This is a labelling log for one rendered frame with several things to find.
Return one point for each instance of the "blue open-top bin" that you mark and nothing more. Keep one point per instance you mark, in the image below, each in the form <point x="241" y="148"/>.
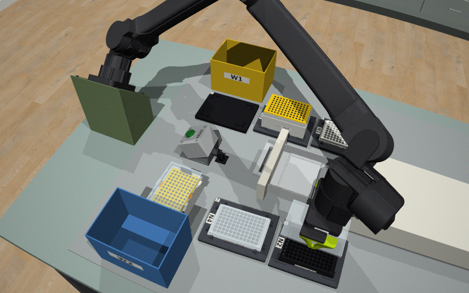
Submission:
<point x="141" y="236"/>

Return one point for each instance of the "white multi-well plate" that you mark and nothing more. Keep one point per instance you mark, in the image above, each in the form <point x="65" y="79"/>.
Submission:
<point x="239" y="227"/>

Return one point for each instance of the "yellow open-top bin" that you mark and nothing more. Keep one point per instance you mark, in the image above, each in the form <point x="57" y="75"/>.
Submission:
<point x="243" y="70"/>

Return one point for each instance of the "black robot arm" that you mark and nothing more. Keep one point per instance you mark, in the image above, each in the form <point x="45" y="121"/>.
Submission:
<point x="374" y="202"/>

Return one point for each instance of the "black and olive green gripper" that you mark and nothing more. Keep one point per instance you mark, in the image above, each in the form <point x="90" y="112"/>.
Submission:
<point x="319" y="208"/>

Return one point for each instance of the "pale grey bench mat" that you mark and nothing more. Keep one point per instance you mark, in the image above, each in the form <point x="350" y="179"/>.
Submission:
<point x="370" y="266"/>

